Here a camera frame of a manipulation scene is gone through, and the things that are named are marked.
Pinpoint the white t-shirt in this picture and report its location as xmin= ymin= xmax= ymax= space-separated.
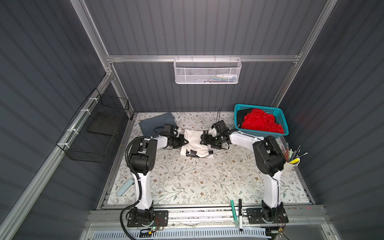
xmin=181 ymin=129 xmax=214 ymax=159

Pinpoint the teal plastic basket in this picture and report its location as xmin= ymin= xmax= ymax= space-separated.
xmin=234 ymin=104 xmax=289 ymax=138

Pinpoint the black marker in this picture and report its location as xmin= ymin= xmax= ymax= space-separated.
xmin=238 ymin=199 xmax=243 ymax=232

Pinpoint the white bottle in mesh basket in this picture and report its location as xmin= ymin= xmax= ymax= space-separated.
xmin=217 ymin=74 xmax=238 ymax=82

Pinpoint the white wire mesh basket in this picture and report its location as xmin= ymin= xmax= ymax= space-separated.
xmin=173 ymin=58 xmax=242 ymax=85

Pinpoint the black t-shirt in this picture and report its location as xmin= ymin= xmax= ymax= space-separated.
xmin=236 ymin=109 xmax=253 ymax=122

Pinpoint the green marker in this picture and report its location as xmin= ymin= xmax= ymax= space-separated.
xmin=230 ymin=200 xmax=239 ymax=228

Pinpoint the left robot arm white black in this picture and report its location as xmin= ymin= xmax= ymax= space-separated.
xmin=125 ymin=124 xmax=188 ymax=227

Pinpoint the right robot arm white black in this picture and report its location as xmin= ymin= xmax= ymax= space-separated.
xmin=200 ymin=121 xmax=289 ymax=225

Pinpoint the red t-shirt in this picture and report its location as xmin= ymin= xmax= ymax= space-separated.
xmin=241 ymin=109 xmax=284 ymax=134

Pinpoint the light blue case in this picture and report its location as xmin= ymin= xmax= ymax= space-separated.
xmin=117 ymin=179 xmax=135 ymax=197

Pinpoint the white pen cup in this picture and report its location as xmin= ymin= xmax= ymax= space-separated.
xmin=282 ymin=145 xmax=308 ymax=174

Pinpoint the folded grey-blue t-shirt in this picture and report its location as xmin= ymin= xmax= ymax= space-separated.
xmin=139 ymin=113 xmax=177 ymax=136

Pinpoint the black wire wall basket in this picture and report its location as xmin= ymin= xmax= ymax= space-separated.
xmin=57 ymin=91 xmax=130 ymax=164

